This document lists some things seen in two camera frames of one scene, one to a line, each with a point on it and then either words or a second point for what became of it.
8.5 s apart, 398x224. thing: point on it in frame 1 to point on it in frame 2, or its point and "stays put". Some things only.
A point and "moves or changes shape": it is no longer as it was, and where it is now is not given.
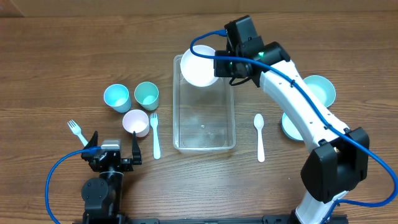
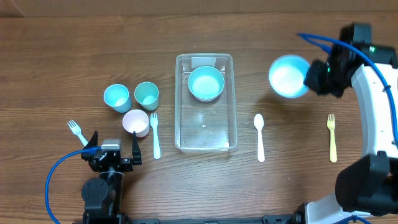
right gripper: (222, 71) to (310, 81)
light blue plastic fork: (157, 145) stays put
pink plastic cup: (136, 120) stays put
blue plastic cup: (117, 96) stays put
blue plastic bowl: (289, 129) moves or changes shape
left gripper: (128, 163) stays put
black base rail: (268, 219) stays put
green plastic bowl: (322, 89) moves or changes shape
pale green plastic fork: (76, 130) stays put
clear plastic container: (204, 117) stays put
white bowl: (198, 70) to (207, 99)
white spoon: (259, 121) stays put
